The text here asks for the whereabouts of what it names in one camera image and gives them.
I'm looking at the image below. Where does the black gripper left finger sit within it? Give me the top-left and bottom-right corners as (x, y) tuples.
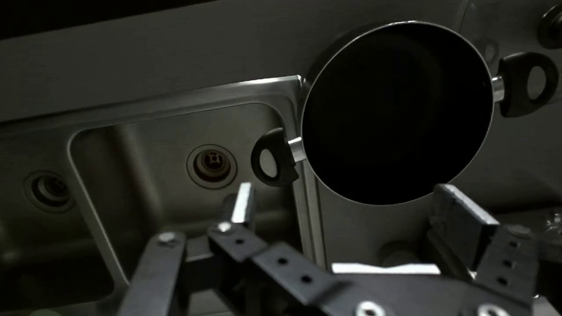
(116, 180), (341, 316)

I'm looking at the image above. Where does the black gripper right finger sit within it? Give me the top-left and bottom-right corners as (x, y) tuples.
(429, 182), (539, 296)

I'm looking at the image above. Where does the stainless steel double sink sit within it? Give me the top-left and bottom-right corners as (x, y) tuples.
(0, 71), (330, 316)

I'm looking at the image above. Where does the black steel pot with handles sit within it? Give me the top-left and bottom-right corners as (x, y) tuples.
(251, 19), (560, 207)

